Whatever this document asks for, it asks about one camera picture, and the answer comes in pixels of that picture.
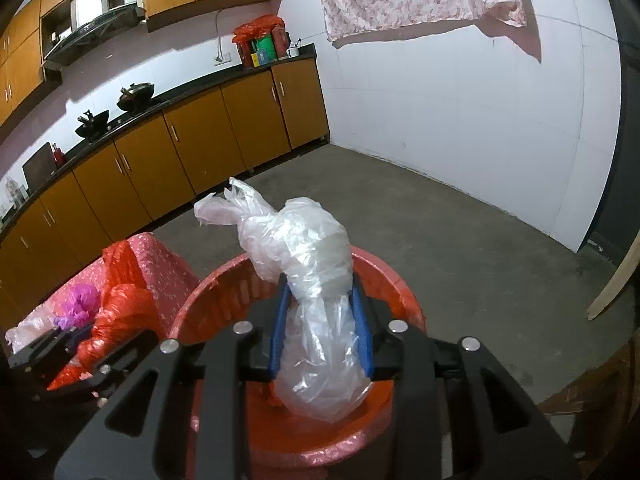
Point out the red bottle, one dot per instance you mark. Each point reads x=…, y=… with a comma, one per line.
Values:
x=58, y=156

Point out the range hood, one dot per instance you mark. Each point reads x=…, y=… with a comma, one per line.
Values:
x=89, y=36

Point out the purple pink plastic bag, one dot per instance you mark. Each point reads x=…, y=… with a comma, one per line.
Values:
x=79, y=308

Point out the clear bubble wrap sheet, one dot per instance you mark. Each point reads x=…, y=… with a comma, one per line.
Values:
x=37, y=323

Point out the brown lower kitchen cabinets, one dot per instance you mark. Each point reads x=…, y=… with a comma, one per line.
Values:
x=151, y=165

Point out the red floral tablecloth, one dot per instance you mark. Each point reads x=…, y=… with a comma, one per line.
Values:
x=167, y=276

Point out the red bag with groceries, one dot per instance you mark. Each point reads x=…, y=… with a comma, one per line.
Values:
x=261, y=41

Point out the black wok right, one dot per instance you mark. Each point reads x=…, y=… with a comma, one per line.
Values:
x=136, y=97

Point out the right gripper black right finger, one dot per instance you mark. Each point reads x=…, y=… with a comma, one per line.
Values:
x=455, y=388

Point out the glass jar on counter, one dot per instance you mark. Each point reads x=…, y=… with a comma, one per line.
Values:
x=16, y=192

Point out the dark cutting board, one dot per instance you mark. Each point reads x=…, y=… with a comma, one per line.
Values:
x=39, y=168

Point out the large orange plastic bag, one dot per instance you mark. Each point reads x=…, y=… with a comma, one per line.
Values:
x=127, y=307

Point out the red plastic basket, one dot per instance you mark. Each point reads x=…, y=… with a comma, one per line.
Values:
x=278, y=438

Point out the black wok left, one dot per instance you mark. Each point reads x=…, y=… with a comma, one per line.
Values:
x=92, y=126

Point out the black wok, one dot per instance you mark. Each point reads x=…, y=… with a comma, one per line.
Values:
x=136, y=97
x=92, y=126

